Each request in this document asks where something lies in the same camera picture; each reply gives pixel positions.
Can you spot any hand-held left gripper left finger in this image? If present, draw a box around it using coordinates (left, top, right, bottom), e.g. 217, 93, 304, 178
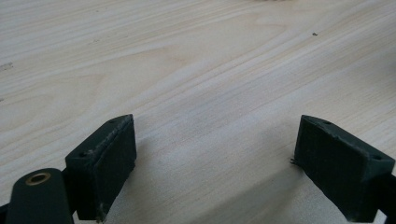
64, 114, 137, 223

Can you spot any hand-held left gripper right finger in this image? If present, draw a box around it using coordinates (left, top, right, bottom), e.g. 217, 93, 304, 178
290, 114, 396, 224

